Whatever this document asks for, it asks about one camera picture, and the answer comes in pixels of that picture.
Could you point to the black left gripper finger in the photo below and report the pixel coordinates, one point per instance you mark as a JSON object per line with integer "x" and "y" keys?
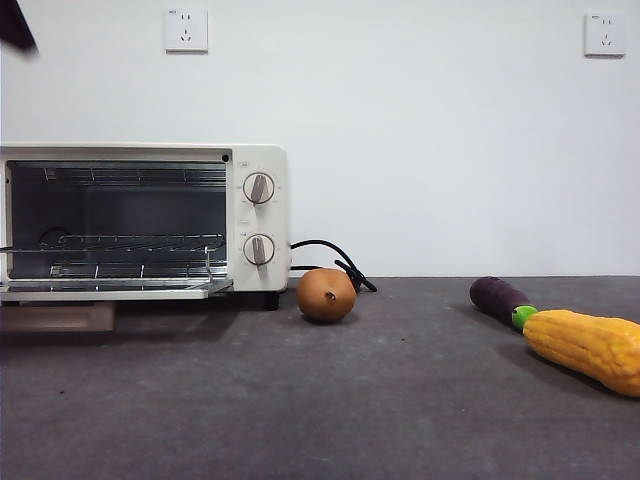
{"x": 12, "y": 25}

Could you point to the beige oven knob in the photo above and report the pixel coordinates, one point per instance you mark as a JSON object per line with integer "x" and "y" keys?
{"x": 258, "y": 188}
{"x": 258, "y": 249}

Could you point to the white Toshiba toaster oven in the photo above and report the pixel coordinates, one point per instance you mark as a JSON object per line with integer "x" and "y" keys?
{"x": 280, "y": 165}

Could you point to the purple toy eggplant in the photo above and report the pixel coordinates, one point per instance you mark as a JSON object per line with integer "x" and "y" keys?
{"x": 495, "y": 297}

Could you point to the yellow toy corn cob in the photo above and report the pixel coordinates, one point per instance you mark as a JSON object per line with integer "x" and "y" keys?
{"x": 585, "y": 347}

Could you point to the white wall socket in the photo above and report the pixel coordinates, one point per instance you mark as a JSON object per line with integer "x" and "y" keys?
{"x": 605, "y": 35}
{"x": 186, "y": 31}

